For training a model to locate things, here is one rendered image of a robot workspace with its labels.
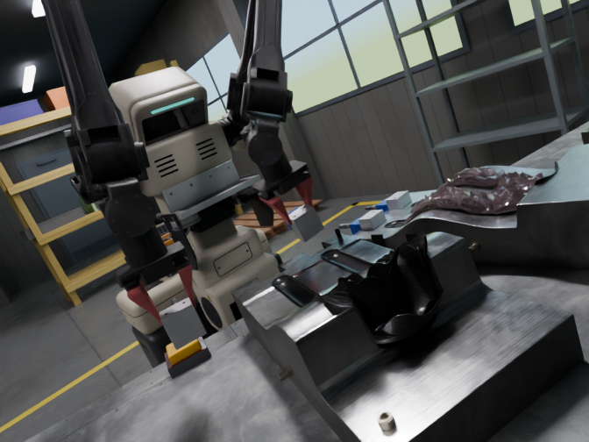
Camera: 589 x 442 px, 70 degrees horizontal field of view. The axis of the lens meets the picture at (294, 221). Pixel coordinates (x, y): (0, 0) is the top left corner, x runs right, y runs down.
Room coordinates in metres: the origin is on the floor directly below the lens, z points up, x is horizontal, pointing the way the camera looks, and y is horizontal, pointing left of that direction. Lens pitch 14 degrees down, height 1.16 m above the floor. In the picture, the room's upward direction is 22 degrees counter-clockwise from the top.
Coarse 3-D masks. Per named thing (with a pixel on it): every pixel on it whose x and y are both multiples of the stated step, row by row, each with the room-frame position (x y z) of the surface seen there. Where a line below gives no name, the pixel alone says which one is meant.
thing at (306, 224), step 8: (296, 208) 0.86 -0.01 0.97; (304, 208) 0.81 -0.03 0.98; (312, 208) 0.79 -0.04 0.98; (296, 216) 0.79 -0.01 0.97; (304, 216) 0.79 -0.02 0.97; (312, 216) 0.79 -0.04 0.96; (296, 224) 0.78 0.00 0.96; (304, 224) 0.79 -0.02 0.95; (312, 224) 0.79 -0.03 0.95; (320, 224) 0.80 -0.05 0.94; (296, 232) 0.80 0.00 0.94; (304, 232) 0.79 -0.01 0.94; (312, 232) 0.79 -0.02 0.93; (304, 240) 0.79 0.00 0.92
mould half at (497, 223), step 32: (576, 160) 0.66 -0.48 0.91; (416, 192) 1.03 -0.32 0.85; (544, 192) 0.59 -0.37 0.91; (576, 192) 0.54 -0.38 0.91; (384, 224) 0.89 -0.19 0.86; (416, 224) 0.74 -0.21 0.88; (448, 224) 0.68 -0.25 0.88; (480, 224) 0.65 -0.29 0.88; (512, 224) 0.61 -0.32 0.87; (544, 224) 0.56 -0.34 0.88; (576, 224) 0.53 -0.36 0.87; (480, 256) 0.65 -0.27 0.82; (512, 256) 0.61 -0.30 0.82; (544, 256) 0.57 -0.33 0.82; (576, 256) 0.53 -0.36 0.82
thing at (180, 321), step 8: (176, 304) 0.61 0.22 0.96; (184, 304) 0.60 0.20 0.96; (192, 304) 0.59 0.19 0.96; (160, 312) 0.61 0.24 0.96; (168, 312) 0.59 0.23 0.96; (176, 312) 0.58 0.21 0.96; (184, 312) 0.59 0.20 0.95; (192, 312) 0.59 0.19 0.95; (160, 320) 0.58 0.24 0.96; (168, 320) 0.58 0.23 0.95; (176, 320) 0.58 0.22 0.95; (184, 320) 0.59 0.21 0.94; (192, 320) 0.59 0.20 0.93; (200, 320) 0.59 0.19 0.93; (168, 328) 0.58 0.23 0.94; (176, 328) 0.58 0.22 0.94; (184, 328) 0.59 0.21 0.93; (192, 328) 0.59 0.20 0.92; (200, 328) 0.59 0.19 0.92; (176, 336) 0.58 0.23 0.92; (184, 336) 0.58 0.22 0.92; (192, 336) 0.59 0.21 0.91; (200, 336) 0.59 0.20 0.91; (176, 344) 0.58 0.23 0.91; (184, 344) 0.58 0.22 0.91
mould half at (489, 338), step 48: (336, 240) 0.81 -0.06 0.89; (432, 240) 0.52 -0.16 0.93; (240, 288) 0.77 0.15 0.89; (480, 288) 0.48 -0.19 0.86; (288, 336) 0.44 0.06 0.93; (336, 336) 0.43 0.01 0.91; (432, 336) 0.44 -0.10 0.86; (480, 336) 0.40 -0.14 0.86; (528, 336) 0.37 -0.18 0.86; (576, 336) 0.38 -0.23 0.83; (336, 384) 0.41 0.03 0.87; (384, 384) 0.39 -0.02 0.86; (432, 384) 0.36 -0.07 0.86; (480, 384) 0.34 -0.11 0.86; (528, 384) 0.35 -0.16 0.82; (336, 432) 0.41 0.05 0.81; (384, 432) 0.33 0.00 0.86; (432, 432) 0.32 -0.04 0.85; (480, 432) 0.33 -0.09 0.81
